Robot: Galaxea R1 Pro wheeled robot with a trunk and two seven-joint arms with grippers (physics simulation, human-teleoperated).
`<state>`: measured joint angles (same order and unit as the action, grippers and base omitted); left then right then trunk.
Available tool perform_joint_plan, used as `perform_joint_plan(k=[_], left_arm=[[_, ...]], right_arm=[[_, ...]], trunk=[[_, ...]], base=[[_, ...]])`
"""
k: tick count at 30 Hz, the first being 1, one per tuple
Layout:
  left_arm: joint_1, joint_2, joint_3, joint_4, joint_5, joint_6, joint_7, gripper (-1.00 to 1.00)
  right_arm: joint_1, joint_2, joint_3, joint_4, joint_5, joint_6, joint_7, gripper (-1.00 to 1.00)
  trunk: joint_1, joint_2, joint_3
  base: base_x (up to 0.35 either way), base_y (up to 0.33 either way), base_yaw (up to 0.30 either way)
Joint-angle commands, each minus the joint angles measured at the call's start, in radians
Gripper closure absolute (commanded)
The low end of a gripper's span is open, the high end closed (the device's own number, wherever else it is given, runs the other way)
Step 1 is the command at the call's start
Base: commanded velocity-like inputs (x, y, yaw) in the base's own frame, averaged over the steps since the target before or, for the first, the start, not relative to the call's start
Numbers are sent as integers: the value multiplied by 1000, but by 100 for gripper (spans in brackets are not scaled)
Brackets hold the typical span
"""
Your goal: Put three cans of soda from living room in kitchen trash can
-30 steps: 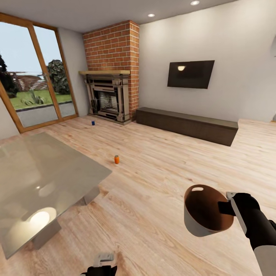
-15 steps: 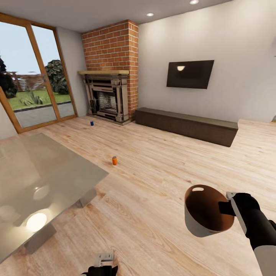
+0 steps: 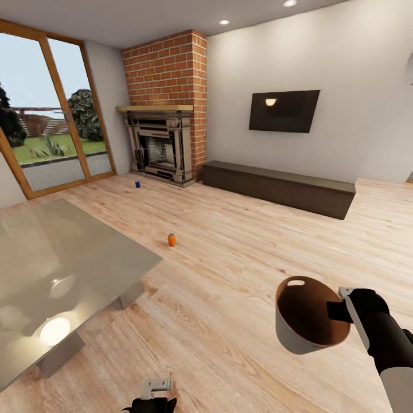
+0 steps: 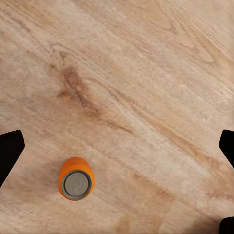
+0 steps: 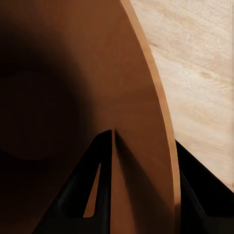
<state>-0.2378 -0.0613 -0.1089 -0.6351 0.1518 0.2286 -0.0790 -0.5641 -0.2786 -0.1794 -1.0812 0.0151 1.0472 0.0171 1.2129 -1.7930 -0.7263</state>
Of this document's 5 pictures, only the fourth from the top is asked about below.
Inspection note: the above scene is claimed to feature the can of soda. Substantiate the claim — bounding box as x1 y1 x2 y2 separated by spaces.
58 157 95 202

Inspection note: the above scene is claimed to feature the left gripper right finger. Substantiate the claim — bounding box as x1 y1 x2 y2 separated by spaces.
219 129 234 167

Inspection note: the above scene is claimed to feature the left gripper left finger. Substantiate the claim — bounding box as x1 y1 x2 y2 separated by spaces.
0 130 25 187

